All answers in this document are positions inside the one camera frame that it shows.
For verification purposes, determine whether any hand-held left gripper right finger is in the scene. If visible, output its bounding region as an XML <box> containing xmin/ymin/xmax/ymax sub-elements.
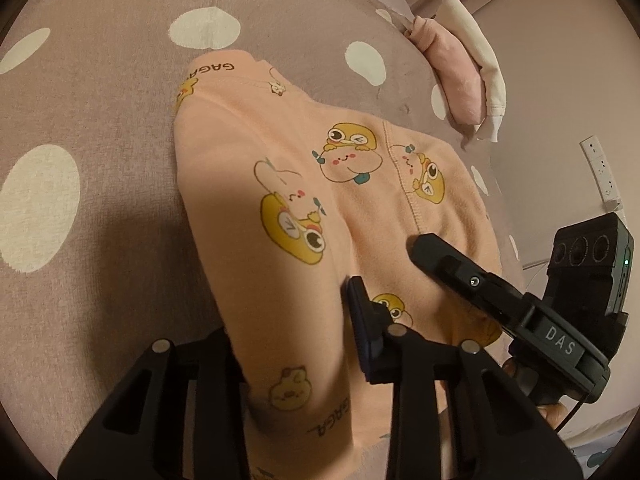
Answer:
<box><xmin>347</xmin><ymin>276</ymin><xmax>574</xmax><ymax>480</ymax></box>

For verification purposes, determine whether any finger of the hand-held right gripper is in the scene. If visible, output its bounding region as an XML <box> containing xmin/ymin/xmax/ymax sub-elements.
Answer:
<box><xmin>410</xmin><ymin>232</ymin><xmax>532</xmax><ymax>333</ymax></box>

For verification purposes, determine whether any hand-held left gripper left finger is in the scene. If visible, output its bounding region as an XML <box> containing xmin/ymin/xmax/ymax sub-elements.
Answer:
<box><xmin>57</xmin><ymin>329</ymin><xmax>252</xmax><ymax>480</ymax></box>

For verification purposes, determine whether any pink cartoon print shirt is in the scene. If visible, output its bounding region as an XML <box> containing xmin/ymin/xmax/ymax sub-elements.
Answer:
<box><xmin>172</xmin><ymin>50</ymin><xmax>503</xmax><ymax>480</ymax></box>

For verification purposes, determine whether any person's right hand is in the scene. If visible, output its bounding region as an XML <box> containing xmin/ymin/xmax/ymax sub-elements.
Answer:
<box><xmin>502</xmin><ymin>354</ymin><xmax>570</xmax><ymax>430</ymax></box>

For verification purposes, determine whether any pink folded cloth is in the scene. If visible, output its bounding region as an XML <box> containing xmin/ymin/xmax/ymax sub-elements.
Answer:
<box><xmin>407</xmin><ymin>15</ymin><xmax>489</xmax><ymax>127</ymax></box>

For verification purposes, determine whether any white folded cloth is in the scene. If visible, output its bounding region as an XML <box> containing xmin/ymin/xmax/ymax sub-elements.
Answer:
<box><xmin>434</xmin><ymin>0</ymin><xmax>507</xmax><ymax>144</ymax></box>

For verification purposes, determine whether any mauve white dotted blanket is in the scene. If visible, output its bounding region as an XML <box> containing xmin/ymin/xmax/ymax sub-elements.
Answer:
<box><xmin>0</xmin><ymin>0</ymin><xmax>536</xmax><ymax>480</ymax></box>

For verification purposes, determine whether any black cable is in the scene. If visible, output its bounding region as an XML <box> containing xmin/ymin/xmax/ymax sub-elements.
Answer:
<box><xmin>556</xmin><ymin>399</ymin><xmax>587</xmax><ymax>432</ymax></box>

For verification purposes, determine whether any white wall power strip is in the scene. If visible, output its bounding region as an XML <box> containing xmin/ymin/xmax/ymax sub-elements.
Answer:
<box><xmin>580</xmin><ymin>135</ymin><xmax>624</xmax><ymax>212</ymax></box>

